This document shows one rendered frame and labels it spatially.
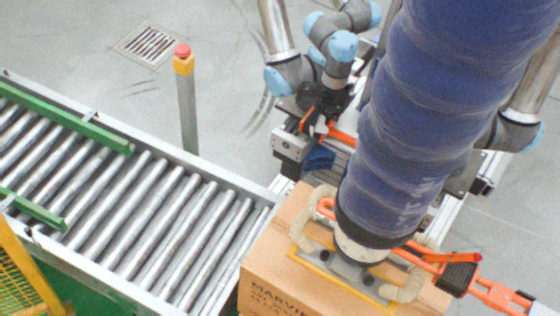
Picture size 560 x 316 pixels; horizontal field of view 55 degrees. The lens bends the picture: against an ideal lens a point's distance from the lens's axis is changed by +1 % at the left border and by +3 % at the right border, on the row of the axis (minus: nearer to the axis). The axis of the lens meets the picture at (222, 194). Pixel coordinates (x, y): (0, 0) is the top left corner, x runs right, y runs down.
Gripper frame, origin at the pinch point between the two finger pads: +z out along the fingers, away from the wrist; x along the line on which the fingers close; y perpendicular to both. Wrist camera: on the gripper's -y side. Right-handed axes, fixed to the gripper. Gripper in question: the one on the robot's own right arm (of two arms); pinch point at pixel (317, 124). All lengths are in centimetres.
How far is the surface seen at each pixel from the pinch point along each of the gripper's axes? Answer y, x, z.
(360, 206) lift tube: 27, -36, -22
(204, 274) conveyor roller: -18, -41, 63
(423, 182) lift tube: 37, -35, -38
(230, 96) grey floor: -91, 91, 118
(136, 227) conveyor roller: -55, -39, 63
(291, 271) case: 15.3, -38.7, 23.9
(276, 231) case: 4.0, -28.8, 23.9
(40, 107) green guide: -129, -15, 56
